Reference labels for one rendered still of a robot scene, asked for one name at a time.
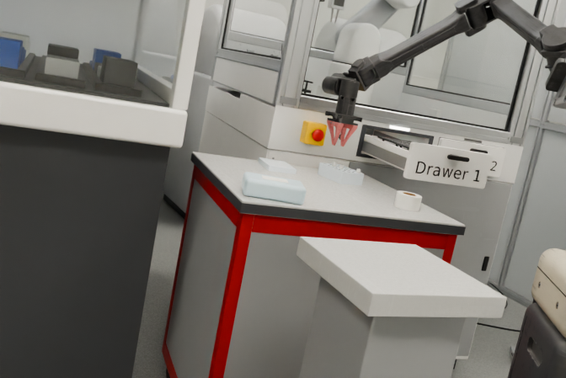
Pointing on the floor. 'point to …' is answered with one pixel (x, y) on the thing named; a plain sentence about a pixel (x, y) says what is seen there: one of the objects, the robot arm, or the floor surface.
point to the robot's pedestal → (387, 310)
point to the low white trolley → (269, 264)
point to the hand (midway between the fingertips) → (338, 143)
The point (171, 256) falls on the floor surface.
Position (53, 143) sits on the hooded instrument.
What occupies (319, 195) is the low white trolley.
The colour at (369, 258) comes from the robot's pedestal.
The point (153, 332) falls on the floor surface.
